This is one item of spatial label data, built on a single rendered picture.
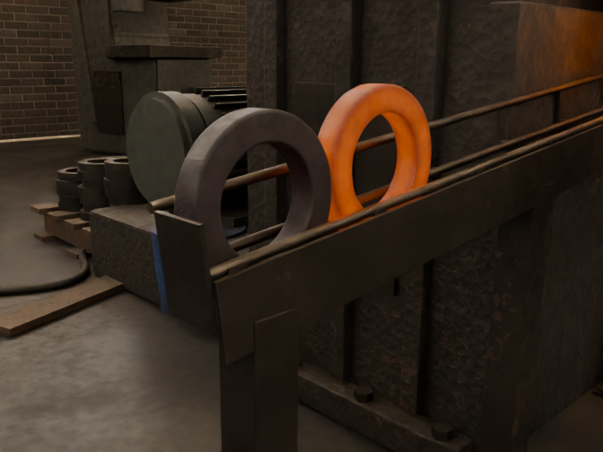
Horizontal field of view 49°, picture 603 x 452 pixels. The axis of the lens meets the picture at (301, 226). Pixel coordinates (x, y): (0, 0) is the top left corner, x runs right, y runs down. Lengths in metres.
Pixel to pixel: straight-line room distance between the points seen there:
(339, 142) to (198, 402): 1.01
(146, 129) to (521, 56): 1.31
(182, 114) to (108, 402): 0.86
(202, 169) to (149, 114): 1.55
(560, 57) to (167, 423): 1.09
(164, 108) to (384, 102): 1.36
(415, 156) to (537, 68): 0.46
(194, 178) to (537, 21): 0.77
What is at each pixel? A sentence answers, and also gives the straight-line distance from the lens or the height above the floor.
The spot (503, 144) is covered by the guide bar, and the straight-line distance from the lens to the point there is 1.09.
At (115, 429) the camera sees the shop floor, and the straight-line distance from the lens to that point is 1.54.
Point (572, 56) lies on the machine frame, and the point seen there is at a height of 0.79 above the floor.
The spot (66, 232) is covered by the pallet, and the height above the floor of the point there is 0.06.
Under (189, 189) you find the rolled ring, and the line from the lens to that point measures 0.60.
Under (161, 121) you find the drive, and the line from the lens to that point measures 2.08.
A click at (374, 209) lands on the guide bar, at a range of 0.74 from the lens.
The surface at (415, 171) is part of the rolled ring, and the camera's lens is 0.83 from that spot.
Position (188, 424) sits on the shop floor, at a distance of 1.53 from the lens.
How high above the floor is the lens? 0.77
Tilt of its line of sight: 14 degrees down
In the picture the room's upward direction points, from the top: 1 degrees clockwise
